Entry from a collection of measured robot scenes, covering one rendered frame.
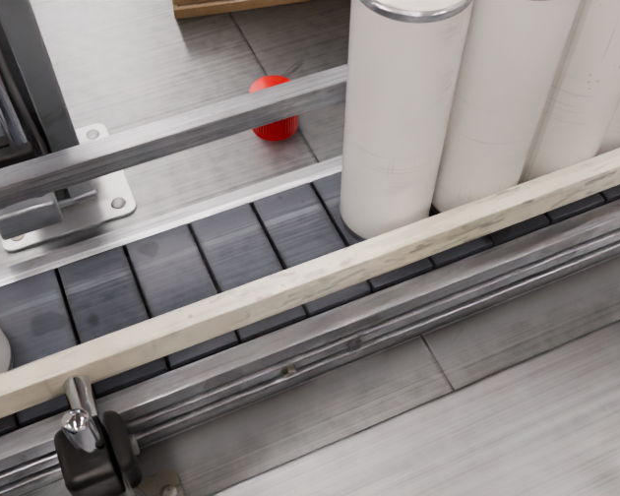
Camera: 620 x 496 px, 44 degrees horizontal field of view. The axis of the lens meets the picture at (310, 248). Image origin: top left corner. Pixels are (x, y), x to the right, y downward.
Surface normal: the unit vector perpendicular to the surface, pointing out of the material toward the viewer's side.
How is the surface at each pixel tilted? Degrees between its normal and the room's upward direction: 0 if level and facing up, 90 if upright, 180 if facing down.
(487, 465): 0
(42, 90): 90
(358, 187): 90
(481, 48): 90
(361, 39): 90
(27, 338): 0
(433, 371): 0
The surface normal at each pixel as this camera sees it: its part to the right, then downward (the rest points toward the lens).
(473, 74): -0.73, 0.56
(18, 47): 0.40, 0.75
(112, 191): 0.00, -0.58
